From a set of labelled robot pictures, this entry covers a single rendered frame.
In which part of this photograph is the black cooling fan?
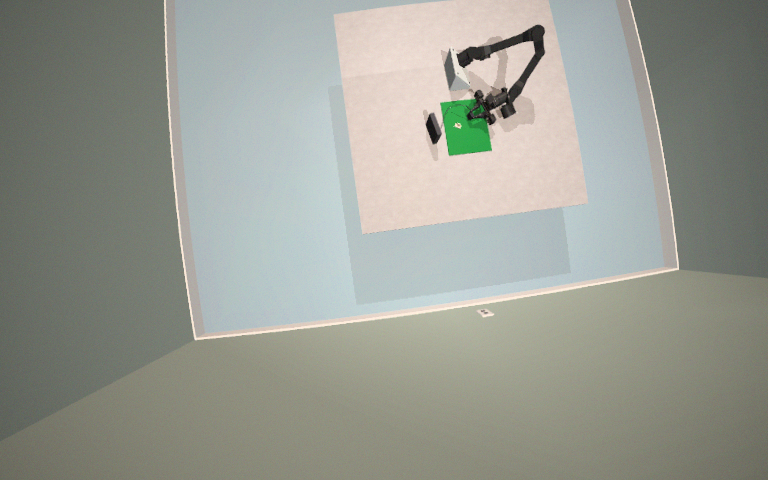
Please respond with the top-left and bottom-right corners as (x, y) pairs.
(426, 112), (442, 145)

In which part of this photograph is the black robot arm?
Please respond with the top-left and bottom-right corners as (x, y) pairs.
(456, 24), (545, 119)

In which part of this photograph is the green circuit board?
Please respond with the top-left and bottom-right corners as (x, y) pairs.
(440, 99), (492, 155)

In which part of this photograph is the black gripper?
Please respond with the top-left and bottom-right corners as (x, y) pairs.
(471, 90), (501, 125)

